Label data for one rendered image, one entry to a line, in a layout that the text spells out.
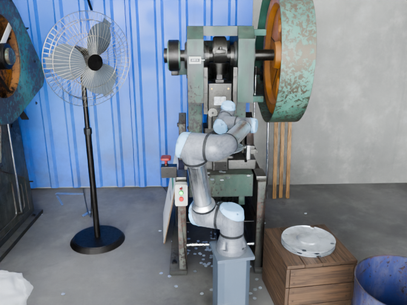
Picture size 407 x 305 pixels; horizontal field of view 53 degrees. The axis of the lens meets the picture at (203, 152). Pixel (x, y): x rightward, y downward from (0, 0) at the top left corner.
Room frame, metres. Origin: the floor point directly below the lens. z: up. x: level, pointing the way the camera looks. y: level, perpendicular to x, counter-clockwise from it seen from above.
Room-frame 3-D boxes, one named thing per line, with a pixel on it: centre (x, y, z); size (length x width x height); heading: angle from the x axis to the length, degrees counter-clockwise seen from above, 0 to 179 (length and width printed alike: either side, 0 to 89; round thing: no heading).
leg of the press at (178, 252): (2.65, 0.17, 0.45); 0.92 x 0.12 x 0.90; 2
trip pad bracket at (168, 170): (2.28, 0.21, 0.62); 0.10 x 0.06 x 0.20; 92
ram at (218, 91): (2.48, -0.10, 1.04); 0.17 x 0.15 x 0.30; 2
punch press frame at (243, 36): (2.67, -0.09, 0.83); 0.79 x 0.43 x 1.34; 2
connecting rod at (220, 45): (2.52, -0.10, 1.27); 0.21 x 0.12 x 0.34; 2
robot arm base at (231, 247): (1.76, -0.14, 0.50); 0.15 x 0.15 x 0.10
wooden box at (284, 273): (1.98, -0.58, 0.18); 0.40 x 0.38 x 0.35; 8
